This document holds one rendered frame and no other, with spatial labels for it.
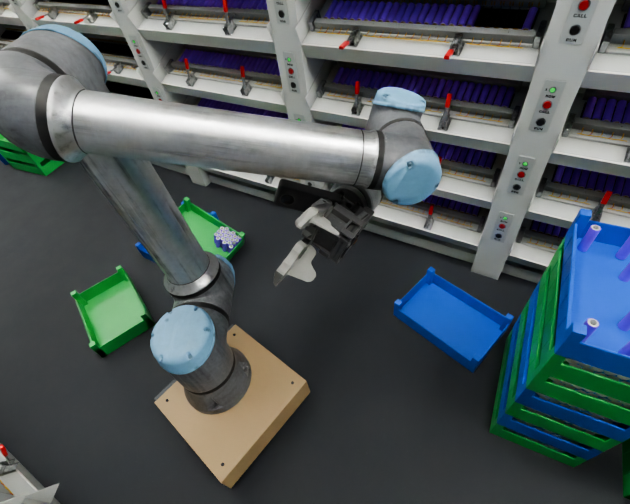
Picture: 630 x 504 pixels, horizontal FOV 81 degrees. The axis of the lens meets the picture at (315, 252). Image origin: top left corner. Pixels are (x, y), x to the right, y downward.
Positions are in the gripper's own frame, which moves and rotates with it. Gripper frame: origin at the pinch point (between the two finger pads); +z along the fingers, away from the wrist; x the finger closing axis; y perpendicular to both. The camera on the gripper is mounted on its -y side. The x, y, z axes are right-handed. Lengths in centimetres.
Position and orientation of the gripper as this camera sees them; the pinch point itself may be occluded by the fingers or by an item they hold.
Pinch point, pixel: (280, 257)
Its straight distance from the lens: 56.4
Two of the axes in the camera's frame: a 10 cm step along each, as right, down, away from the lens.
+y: 8.1, 5.7, -1.3
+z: -5.0, 5.7, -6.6
